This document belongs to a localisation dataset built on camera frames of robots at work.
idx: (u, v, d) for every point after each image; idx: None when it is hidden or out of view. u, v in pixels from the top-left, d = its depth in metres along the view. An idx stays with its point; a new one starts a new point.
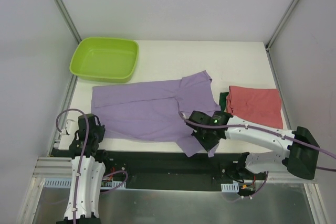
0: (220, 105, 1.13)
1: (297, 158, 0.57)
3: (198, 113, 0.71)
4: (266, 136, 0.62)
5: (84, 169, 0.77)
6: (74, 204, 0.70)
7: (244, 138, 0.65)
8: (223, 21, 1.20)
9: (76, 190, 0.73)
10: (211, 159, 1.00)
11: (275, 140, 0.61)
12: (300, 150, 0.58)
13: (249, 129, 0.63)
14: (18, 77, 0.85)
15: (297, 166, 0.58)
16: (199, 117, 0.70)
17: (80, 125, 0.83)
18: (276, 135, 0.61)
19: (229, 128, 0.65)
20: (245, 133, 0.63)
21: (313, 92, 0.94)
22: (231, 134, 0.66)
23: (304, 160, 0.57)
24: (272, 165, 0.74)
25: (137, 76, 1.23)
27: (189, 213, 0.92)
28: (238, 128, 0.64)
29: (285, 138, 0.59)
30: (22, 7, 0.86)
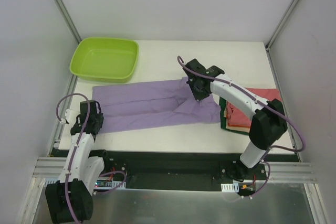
0: (220, 105, 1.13)
1: (259, 120, 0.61)
3: (197, 63, 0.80)
4: (244, 96, 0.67)
5: (82, 142, 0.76)
6: (68, 169, 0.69)
7: (225, 93, 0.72)
8: (223, 21, 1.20)
9: (73, 157, 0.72)
10: (211, 159, 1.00)
11: (248, 102, 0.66)
12: (265, 116, 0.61)
13: (232, 86, 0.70)
14: (18, 77, 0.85)
15: (256, 128, 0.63)
16: (196, 66, 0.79)
17: (82, 109, 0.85)
18: (251, 98, 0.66)
19: (214, 81, 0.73)
20: (227, 88, 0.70)
21: (313, 91, 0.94)
22: (216, 87, 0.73)
23: (265, 125, 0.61)
24: (254, 149, 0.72)
25: (137, 76, 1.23)
27: (189, 213, 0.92)
28: (222, 83, 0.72)
29: (257, 103, 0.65)
30: (22, 6, 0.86)
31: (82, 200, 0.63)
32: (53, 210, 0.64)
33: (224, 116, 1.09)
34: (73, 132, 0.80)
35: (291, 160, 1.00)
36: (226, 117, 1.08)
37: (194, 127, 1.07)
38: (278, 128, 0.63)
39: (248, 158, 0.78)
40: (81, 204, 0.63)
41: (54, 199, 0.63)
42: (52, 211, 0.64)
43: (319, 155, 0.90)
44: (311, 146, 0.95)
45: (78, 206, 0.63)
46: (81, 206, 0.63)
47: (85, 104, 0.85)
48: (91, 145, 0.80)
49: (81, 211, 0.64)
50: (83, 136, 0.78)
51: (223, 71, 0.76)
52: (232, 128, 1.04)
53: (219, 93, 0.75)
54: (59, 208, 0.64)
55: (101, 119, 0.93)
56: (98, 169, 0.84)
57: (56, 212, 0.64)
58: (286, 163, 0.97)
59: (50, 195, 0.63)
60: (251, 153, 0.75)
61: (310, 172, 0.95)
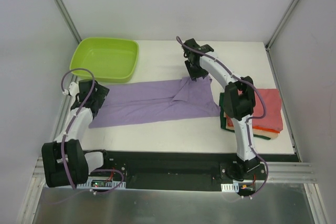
0: (220, 105, 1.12)
1: (229, 91, 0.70)
3: (193, 41, 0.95)
4: (222, 69, 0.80)
5: (81, 115, 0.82)
6: (66, 130, 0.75)
7: (210, 67, 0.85)
8: (223, 21, 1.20)
9: (72, 122, 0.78)
10: (210, 159, 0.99)
11: (226, 75, 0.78)
12: (235, 88, 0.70)
13: (216, 62, 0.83)
14: (18, 77, 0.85)
15: (228, 98, 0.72)
16: (191, 44, 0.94)
17: (81, 87, 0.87)
18: (229, 73, 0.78)
19: (203, 56, 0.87)
20: (212, 63, 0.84)
21: (313, 90, 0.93)
22: (203, 61, 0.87)
23: (234, 96, 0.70)
24: (238, 131, 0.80)
25: (137, 76, 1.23)
27: (189, 213, 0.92)
28: (209, 59, 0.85)
29: (232, 77, 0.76)
30: (21, 6, 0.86)
31: (77, 159, 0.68)
32: (48, 170, 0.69)
33: (224, 116, 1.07)
34: (73, 107, 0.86)
35: (291, 160, 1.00)
36: (226, 117, 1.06)
37: (194, 127, 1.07)
38: (247, 102, 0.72)
39: (240, 149, 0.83)
40: (76, 163, 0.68)
41: (51, 158, 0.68)
42: (48, 171, 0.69)
43: (319, 156, 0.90)
44: (310, 146, 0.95)
45: (73, 166, 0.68)
46: (76, 165, 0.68)
47: (84, 84, 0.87)
48: (88, 120, 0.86)
49: (76, 171, 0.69)
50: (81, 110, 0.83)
51: (212, 49, 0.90)
52: (232, 128, 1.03)
53: (206, 67, 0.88)
54: (54, 168, 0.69)
55: (103, 94, 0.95)
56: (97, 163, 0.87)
57: (51, 172, 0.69)
58: (285, 163, 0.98)
59: (47, 153, 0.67)
60: (239, 139, 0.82)
61: (310, 172, 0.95)
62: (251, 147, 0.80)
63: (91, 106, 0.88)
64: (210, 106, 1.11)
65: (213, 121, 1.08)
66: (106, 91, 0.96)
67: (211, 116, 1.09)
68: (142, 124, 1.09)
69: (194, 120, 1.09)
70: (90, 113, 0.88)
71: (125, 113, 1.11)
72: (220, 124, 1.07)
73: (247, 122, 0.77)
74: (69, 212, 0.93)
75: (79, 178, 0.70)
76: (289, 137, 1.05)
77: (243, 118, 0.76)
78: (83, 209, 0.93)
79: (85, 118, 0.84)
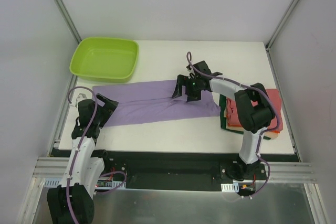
0: (220, 105, 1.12)
1: (239, 97, 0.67)
3: (204, 65, 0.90)
4: (231, 84, 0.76)
5: (84, 147, 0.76)
6: (70, 172, 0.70)
7: (221, 87, 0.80)
8: (222, 21, 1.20)
9: (74, 161, 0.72)
10: (210, 159, 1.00)
11: (235, 87, 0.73)
12: (245, 95, 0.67)
13: (224, 80, 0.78)
14: (18, 76, 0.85)
15: (239, 107, 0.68)
16: (202, 68, 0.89)
17: (81, 112, 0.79)
18: (237, 84, 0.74)
19: (212, 79, 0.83)
20: (220, 81, 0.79)
21: (313, 90, 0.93)
22: (213, 84, 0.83)
23: (246, 103, 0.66)
24: (248, 138, 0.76)
25: (137, 76, 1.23)
27: (189, 213, 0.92)
28: (217, 80, 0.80)
29: (241, 86, 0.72)
30: (22, 6, 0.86)
31: (83, 204, 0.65)
32: (54, 214, 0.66)
33: (224, 116, 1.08)
34: (73, 136, 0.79)
35: (291, 160, 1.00)
36: (226, 117, 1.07)
37: (194, 127, 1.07)
38: (263, 111, 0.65)
39: (244, 152, 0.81)
40: (82, 208, 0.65)
41: (56, 204, 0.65)
42: (54, 216, 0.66)
43: (320, 156, 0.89)
44: (311, 146, 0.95)
45: (79, 210, 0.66)
46: (82, 209, 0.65)
47: (83, 108, 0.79)
48: (92, 149, 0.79)
49: (82, 215, 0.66)
50: (84, 142, 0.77)
51: (221, 75, 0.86)
52: (232, 128, 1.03)
53: (218, 89, 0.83)
54: (60, 212, 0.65)
55: (108, 113, 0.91)
56: (99, 170, 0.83)
57: (57, 215, 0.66)
58: (285, 163, 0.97)
59: (52, 200, 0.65)
60: (246, 145, 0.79)
61: (310, 172, 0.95)
62: (257, 155, 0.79)
63: (92, 133, 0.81)
64: (210, 106, 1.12)
65: (213, 121, 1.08)
66: (113, 110, 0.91)
67: (211, 116, 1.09)
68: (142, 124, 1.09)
69: (194, 120, 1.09)
70: (93, 139, 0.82)
71: (125, 113, 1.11)
72: (220, 124, 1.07)
73: (260, 134, 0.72)
74: None
75: (84, 221, 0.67)
76: (289, 137, 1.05)
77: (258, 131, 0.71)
78: None
79: (90, 147, 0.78)
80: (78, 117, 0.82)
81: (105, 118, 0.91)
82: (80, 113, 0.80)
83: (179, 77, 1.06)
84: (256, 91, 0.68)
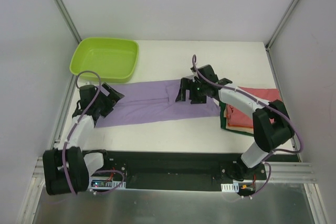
0: (220, 105, 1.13)
1: (259, 117, 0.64)
3: (209, 70, 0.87)
4: (245, 98, 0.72)
5: (83, 120, 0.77)
6: (67, 137, 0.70)
7: (232, 99, 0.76)
8: (223, 21, 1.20)
9: (73, 130, 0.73)
10: (210, 159, 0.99)
11: (251, 103, 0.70)
12: (266, 115, 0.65)
13: (237, 92, 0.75)
14: (18, 77, 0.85)
15: (259, 127, 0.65)
16: (209, 74, 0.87)
17: (83, 94, 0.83)
18: (253, 99, 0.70)
19: (222, 89, 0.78)
20: (231, 93, 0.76)
21: (313, 90, 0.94)
22: (222, 94, 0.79)
23: (265, 123, 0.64)
24: (258, 152, 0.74)
25: (137, 76, 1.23)
27: (189, 213, 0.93)
28: (229, 90, 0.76)
29: (258, 103, 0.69)
30: (22, 7, 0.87)
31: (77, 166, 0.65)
32: (49, 178, 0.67)
33: (224, 116, 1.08)
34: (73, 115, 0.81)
35: (291, 160, 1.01)
36: (226, 117, 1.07)
37: (194, 127, 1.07)
38: (281, 132, 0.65)
39: (248, 158, 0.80)
40: (76, 170, 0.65)
41: (52, 165, 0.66)
42: (48, 179, 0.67)
43: (320, 156, 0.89)
44: (311, 146, 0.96)
45: (73, 173, 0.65)
46: (76, 171, 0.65)
47: (84, 91, 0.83)
48: (89, 127, 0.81)
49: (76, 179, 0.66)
50: (84, 117, 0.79)
51: (230, 82, 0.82)
52: (232, 128, 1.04)
53: (226, 99, 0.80)
54: (54, 175, 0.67)
55: (112, 102, 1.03)
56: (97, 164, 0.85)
57: (51, 179, 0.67)
58: (285, 163, 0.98)
59: (48, 162, 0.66)
60: (253, 154, 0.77)
61: (310, 172, 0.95)
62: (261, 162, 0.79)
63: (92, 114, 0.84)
64: (210, 106, 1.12)
65: (213, 121, 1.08)
66: (115, 100, 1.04)
67: (211, 116, 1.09)
68: (142, 124, 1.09)
69: (194, 120, 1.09)
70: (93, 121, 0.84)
71: (125, 113, 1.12)
72: (220, 124, 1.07)
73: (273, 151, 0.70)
74: (69, 212, 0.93)
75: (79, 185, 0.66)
76: None
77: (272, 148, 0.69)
78: (83, 209, 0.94)
79: (88, 124, 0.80)
80: (79, 102, 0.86)
81: (108, 107, 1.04)
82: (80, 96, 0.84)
83: (182, 81, 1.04)
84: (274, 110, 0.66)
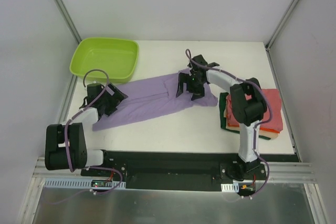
0: (219, 105, 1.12)
1: (234, 92, 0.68)
3: (199, 57, 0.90)
4: (227, 76, 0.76)
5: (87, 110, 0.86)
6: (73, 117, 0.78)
7: (217, 78, 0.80)
8: (223, 21, 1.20)
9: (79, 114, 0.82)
10: (210, 159, 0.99)
11: (230, 81, 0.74)
12: (241, 89, 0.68)
13: (221, 72, 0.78)
14: (18, 77, 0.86)
15: (234, 101, 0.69)
16: (199, 61, 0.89)
17: (90, 92, 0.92)
18: (232, 77, 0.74)
19: (208, 71, 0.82)
20: (216, 73, 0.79)
21: (313, 90, 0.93)
22: (209, 75, 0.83)
23: (240, 97, 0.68)
24: (244, 135, 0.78)
25: (137, 76, 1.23)
27: (189, 213, 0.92)
28: (214, 71, 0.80)
29: (237, 80, 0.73)
30: (22, 8, 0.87)
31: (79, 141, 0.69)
32: (48, 150, 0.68)
33: (223, 116, 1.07)
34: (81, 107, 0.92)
35: (292, 160, 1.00)
36: (226, 117, 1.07)
37: (193, 127, 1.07)
38: (256, 106, 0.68)
39: (243, 151, 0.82)
40: (77, 145, 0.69)
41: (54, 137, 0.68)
42: (47, 151, 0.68)
43: (320, 156, 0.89)
44: (310, 146, 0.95)
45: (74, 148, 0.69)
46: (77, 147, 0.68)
47: (91, 88, 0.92)
48: (92, 119, 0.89)
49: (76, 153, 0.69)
50: (90, 108, 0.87)
51: (218, 65, 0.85)
52: (232, 128, 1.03)
53: (213, 80, 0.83)
54: (55, 148, 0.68)
55: (116, 102, 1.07)
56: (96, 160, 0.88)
57: (51, 151, 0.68)
58: (285, 163, 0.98)
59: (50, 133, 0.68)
60: (244, 143, 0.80)
61: (310, 172, 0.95)
62: (255, 152, 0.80)
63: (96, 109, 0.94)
64: (210, 106, 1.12)
65: (213, 121, 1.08)
66: (120, 100, 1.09)
67: (211, 116, 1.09)
68: (142, 124, 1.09)
69: (194, 120, 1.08)
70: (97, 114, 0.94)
71: (125, 113, 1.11)
72: (220, 123, 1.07)
73: (254, 127, 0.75)
74: (69, 212, 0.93)
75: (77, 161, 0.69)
76: (289, 137, 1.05)
77: (252, 123, 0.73)
78: (83, 210, 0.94)
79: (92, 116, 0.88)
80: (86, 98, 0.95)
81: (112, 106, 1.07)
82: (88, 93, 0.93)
83: (180, 75, 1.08)
84: (250, 85, 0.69)
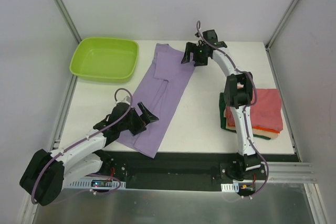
0: (220, 105, 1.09)
1: (229, 81, 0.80)
3: (211, 32, 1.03)
4: (229, 63, 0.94)
5: (94, 139, 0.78)
6: (64, 149, 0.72)
7: (220, 60, 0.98)
8: (223, 21, 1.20)
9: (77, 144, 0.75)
10: (210, 159, 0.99)
11: (230, 69, 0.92)
12: (235, 81, 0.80)
13: (226, 56, 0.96)
14: (18, 77, 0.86)
15: (227, 88, 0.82)
16: (210, 36, 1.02)
17: (115, 112, 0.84)
18: (233, 66, 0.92)
19: (216, 51, 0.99)
20: (221, 55, 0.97)
21: (313, 90, 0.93)
22: (214, 54, 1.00)
23: (233, 86, 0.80)
24: (237, 124, 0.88)
25: (137, 76, 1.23)
27: (189, 213, 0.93)
28: (220, 53, 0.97)
29: (235, 70, 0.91)
30: (22, 8, 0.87)
31: (50, 183, 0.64)
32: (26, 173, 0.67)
33: (223, 116, 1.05)
34: (94, 126, 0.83)
35: (292, 160, 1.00)
36: (226, 117, 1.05)
37: (193, 126, 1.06)
38: (243, 95, 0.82)
39: (239, 144, 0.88)
40: (46, 185, 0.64)
41: (34, 164, 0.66)
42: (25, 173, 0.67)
43: (320, 156, 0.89)
44: (310, 146, 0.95)
45: (44, 186, 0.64)
46: (46, 186, 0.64)
47: (117, 109, 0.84)
48: (98, 146, 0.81)
49: (43, 192, 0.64)
50: (97, 135, 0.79)
51: (226, 46, 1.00)
52: (232, 128, 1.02)
53: (216, 60, 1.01)
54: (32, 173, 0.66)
55: (140, 123, 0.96)
56: (92, 168, 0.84)
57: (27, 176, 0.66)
58: (285, 163, 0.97)
59: (34, 159, 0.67)
60: (239, 133, 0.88)
61: (310, 172, 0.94)
62: (250, 140, 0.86)
63: (109, 135, 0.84)
64: (210, 106, 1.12)
65: (213, 121, 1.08)
66: (146, 123, 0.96)
67: (211, 116, 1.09)
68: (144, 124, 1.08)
69: (194, 120, 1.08)
70: (105, 141, 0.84)
71: None
72: (220, 124, 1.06)
73: (244, 112, 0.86)
74: (69, 211, 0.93)
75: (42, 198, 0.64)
76: (289, 137, 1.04)
77: (241, 107, 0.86)
78: (83, 210, 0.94)
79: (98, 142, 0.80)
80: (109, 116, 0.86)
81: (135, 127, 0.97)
82: (113, 113, 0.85)
83: (187, 44, 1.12)
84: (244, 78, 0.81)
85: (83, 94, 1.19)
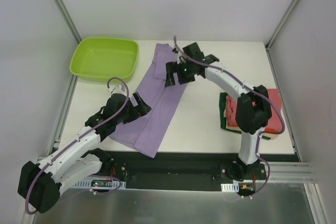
0: (219, 105, 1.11)
1: (242, 103, 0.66)
3: (195, 47, 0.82)
4: (231, 80, 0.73)
5: (85, 139, 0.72)
6: (52, 159, 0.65)
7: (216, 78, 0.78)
8: (223, 21, 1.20)
9: (67, 147, 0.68)
10: (210, 159, 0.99)
11: (236, 86, 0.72)
12: (249, 100, 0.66)
13: (223, 73, 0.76)
14: (18, 77, 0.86)
15: (241, 110, 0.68)
16: (195, 51, 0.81)
17: (108, 104, 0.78)
18: (239, 83, 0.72)
19: (208, 68, 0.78)
20: (218, 72, 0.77)
21: (313, 90, 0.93)
22: (208, 72, 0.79)
23: (248, 107, 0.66)
24: (247, 139, 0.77)
25: (137, 76, 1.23)
27: (189, 213, 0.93)
28: (214, 70, 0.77)
29: (243, 87, 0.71)
30: (22, 8, 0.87)
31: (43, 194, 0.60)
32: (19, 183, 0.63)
33: (223, 116, 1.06)
34: (87, 123, 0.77)
35: (292, 160, 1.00)
36: (226, 117, 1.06)
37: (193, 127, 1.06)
38: (262, 114, 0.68)
39: (244, 153, 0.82)
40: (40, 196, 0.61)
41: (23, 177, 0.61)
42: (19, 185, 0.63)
43: (320, 156, 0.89)
44: (311, 146, 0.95)
45: (38, 196, 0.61)
46: (40, 197, 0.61)
47: (111, 102, 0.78)
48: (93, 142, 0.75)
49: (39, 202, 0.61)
50: (87, 134, 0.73)
51: (217, 60, 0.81)
52: (232, 128, 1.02)
53: (211, 78, 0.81)
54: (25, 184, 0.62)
55: (136, 115, 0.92)
56: (92, 169, 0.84)
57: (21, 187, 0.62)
58: (285, 163, 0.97)
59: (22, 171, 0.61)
60: (245, 146, 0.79)
61: (310, 172, 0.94)
62: (257, 155, 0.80)
63: (104, 129, 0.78)
64: (210, 106, 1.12)
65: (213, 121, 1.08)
66: (140, 115, 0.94)
67: (211, 116, 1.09)
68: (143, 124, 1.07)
69: (194, 119, 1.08)
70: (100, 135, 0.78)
71: None
72: (220, 124, 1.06)
73: (258, 134, 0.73)
74: (69, 212, 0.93)
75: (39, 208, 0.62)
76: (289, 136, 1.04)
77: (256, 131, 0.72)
78: (82, 210, 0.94)
79: (92, 142, 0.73)
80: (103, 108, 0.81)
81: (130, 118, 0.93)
82: (107, 106, 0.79)
83: (167, 65, 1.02)
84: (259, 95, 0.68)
85: (83, 94, 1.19)
